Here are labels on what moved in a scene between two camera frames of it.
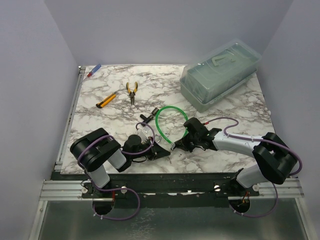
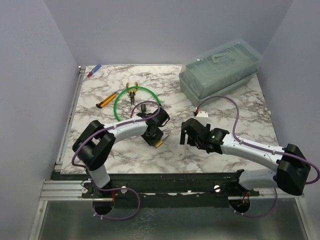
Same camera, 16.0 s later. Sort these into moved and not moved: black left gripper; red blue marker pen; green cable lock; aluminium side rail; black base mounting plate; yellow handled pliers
Moved: green cable lock; black left gripper
Not moved: aluminium side rail; yellow handled pliers; black base mounting plate; red blue marker pen
